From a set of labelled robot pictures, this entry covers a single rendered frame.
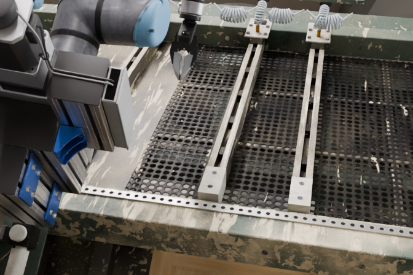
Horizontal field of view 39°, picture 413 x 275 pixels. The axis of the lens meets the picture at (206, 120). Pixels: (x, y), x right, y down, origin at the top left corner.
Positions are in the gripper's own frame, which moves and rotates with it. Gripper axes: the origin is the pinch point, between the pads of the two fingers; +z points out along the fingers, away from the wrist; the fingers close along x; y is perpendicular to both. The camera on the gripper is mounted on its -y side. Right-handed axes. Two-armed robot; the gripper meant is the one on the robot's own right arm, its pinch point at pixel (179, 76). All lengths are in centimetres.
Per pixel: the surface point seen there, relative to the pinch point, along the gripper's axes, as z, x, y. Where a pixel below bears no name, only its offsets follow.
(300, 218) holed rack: 31, -41, -34
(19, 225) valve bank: 44, 33, -40
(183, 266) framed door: 56, -12, -18
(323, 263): 40, -48, -40
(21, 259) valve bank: 53, 31, -41
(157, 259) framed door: 56, -4, -16
